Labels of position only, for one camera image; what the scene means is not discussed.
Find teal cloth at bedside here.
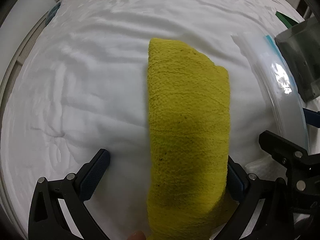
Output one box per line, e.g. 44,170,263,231
46,2,61,24

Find clear zip plastic bag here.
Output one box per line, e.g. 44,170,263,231
232,31,309,150

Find yellow terry towel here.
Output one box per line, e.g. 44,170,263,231
147,38,237,239

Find white bed sheet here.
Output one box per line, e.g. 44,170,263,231
1,0,302,239

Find green tray box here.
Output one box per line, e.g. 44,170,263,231
276,11,299,29

